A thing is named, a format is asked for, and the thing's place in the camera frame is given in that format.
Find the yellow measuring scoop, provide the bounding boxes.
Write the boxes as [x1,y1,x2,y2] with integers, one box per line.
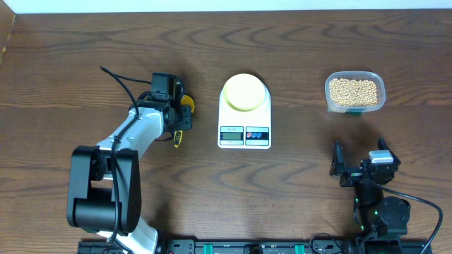
[173,95,195,147]

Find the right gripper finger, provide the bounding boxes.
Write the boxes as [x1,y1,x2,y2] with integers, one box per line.
[329,141,345,176]
[377,137,401,166]

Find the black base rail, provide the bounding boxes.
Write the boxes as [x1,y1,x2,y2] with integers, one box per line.
[76,237,424,254]

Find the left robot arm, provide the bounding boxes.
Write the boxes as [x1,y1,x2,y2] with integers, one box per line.
[66,90,192,253]

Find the clear plastic container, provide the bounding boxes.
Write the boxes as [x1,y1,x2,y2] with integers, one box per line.
[325,71,386,114]

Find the white digital kitchen scale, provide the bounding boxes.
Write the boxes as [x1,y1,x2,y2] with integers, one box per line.
[218,82,272,150]

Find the yellow plastic bowl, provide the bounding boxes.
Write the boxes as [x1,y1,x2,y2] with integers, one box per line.
[222,73,266,111]

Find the pile of soybeans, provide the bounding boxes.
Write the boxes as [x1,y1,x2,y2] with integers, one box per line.
[329,78,378,107]

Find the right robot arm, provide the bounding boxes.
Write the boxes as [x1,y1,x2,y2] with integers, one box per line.
[330,138,411,239]

